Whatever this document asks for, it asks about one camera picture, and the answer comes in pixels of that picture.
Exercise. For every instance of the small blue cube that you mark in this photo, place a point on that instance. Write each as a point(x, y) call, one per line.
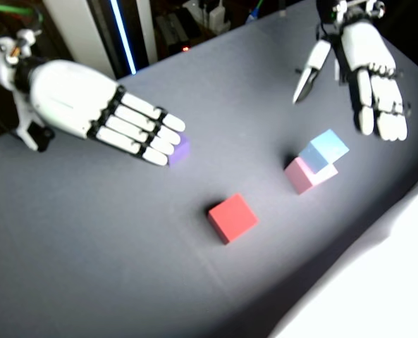
point(328, 149)

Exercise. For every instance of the red cube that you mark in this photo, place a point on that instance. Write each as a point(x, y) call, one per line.
point(233, 218)

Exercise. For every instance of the blue light strip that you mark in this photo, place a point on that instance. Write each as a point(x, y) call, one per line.
point(123, 35)

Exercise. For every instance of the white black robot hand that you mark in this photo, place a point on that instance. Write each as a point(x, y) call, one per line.
point(367, 45)
point(71, 98)

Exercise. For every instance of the grey table cloth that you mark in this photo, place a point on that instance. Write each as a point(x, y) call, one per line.
point(124, 229)

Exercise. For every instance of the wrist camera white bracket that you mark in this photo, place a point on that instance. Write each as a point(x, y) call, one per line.
point(36, 135)

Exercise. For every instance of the white cabinet panel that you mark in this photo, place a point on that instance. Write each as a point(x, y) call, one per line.
point(78, 28)

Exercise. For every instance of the small purple cube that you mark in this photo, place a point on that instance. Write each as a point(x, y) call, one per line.
point(180, 153)

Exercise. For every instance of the pink cube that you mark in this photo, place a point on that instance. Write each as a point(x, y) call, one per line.
point(300, 176)

